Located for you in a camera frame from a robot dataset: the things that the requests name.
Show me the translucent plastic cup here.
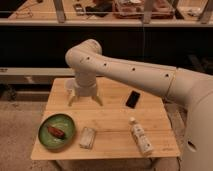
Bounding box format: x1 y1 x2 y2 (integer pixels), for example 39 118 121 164
64 79 74 97

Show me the white labelled plastic bottle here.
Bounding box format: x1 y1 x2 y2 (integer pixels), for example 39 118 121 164
130 117 153 156

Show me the long workbench shelf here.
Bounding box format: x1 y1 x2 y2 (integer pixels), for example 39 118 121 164
0 0 213 27

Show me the black device on shelf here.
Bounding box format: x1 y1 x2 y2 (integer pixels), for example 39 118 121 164
73 3 85 16

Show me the brown sausage on plate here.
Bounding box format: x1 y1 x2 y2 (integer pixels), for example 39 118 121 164
47 126 65 139

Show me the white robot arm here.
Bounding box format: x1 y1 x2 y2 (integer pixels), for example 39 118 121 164
65 39 213 171

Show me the wooden table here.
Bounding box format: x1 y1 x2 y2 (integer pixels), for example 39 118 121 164
31 77 180 171

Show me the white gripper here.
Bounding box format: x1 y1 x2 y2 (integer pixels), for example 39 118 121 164
68 83 103 106

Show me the white rectangular packet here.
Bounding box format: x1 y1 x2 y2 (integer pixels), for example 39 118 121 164
79 127 96 149

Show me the green round plate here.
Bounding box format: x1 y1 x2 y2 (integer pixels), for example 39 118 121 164
38 113 76 150

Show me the clear tray with items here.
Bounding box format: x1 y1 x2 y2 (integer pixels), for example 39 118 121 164
113 0 175 19

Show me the black smartphone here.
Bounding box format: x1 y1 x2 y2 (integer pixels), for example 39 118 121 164
126 91 140 108

